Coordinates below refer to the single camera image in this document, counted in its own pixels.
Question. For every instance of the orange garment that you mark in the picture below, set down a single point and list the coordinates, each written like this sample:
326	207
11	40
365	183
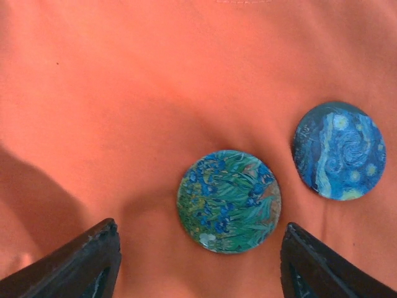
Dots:
105	104

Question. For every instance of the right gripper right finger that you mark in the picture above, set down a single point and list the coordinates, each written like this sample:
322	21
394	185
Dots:
309	268

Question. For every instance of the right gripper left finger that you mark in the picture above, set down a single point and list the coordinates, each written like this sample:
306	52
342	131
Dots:
87	266

